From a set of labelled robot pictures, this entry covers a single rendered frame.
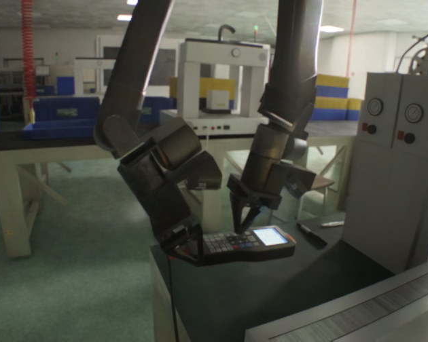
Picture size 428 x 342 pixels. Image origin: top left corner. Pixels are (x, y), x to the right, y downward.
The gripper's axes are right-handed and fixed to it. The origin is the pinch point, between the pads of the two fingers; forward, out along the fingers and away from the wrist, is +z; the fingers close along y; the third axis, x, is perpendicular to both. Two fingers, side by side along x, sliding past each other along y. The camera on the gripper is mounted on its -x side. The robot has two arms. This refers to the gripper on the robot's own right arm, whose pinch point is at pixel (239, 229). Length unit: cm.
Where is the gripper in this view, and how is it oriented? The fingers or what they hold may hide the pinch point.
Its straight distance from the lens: 58.6
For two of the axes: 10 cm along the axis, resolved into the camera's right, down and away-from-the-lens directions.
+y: -2.9, -2.9, 9.1
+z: -2.9, 9.4, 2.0
